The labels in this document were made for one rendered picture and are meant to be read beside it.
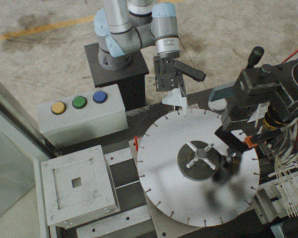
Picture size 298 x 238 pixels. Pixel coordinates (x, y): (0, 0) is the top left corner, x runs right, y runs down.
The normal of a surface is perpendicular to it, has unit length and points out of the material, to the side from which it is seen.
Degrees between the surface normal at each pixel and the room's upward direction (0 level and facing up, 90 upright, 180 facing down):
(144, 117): 0
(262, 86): 45
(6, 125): 90
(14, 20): 0
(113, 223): 0
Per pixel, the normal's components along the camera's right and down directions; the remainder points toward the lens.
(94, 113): 0.00, -0.47
